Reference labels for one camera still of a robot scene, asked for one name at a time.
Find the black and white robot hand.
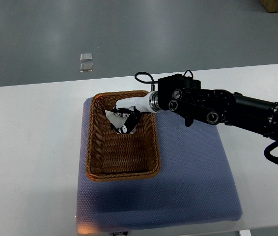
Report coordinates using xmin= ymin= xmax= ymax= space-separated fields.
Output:
xmin=105 ymin=91 xmax=161 ymax=134

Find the brown wicker basket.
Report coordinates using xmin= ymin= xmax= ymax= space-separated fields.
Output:
xmin=85 ymin=90 xmax=161 ymax=182

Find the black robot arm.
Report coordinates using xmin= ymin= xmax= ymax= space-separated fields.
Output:
xmin=148 ymin=70 xmax=278 ymax=165

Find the blue textured mat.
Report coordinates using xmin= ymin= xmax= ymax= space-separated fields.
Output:
xmin=76 ymin=99 xmax=242 ymax=234

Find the white toy polar bear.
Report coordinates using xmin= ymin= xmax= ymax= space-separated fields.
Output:
xmin=105 ymin=109 xmax=137 ymax=134

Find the black label tag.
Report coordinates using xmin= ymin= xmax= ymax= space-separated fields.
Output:
xmin=112 ymin=231 xmax=128 ymax=236

